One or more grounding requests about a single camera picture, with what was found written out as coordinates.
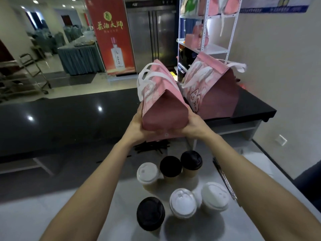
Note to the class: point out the pink bags on shelf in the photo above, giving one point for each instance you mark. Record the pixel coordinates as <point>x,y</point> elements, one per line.
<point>218,6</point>

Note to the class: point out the pile of black straws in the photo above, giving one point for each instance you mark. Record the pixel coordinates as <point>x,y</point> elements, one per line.
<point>150,147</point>

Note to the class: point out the black pen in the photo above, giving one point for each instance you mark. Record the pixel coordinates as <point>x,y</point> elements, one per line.
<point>224,178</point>

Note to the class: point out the table with grey-blue cloth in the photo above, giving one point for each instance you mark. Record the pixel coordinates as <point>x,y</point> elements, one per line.
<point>79,57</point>

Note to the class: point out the person's left thumb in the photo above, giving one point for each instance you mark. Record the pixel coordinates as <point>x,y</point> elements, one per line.
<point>140,115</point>

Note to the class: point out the red standing banner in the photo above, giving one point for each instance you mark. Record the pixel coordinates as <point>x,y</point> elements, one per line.
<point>110,35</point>

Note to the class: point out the person's left forearm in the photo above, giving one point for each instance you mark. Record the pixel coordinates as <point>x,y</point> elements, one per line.
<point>95,193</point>

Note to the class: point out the person's left hand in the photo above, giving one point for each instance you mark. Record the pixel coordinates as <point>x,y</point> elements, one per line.
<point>135,130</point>

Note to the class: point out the person's right hand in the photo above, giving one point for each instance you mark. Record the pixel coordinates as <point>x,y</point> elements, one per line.
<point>198,127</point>

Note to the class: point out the blue white wall poster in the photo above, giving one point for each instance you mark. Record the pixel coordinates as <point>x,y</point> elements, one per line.
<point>275,4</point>

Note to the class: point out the person's right forearm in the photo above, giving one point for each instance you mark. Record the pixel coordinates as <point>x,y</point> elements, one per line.
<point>253,188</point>

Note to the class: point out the white wall socket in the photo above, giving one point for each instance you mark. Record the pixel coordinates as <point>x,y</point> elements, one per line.
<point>280,140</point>

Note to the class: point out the black lid paper cup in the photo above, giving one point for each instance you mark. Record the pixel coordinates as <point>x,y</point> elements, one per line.
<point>191,160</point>
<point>150,213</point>
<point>170,166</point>

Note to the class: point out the small pink gift bag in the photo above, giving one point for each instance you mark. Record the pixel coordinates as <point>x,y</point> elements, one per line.
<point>198,37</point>

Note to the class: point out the group of covered chairs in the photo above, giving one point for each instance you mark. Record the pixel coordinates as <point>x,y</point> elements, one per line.
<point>57,35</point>

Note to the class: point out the person's right thumb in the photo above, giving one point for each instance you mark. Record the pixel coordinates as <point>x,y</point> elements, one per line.
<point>192,117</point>

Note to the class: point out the stainless steel refrigerator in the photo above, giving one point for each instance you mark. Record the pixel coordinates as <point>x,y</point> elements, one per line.
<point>153,32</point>

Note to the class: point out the pink paper bag cartoon print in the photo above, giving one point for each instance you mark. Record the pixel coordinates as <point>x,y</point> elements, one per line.
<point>215,95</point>

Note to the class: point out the dark chair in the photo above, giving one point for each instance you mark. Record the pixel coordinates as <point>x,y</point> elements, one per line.
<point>309,185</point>

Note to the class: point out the metal trolley cart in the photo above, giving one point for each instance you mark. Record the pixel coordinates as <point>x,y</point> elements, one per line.
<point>27,72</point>

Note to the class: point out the white lid paper cup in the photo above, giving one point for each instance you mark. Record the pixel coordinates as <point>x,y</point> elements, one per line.
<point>148,174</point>
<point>183,203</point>
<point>215,197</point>

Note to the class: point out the white metal shelf rack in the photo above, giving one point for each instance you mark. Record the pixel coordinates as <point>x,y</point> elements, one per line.
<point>205,48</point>

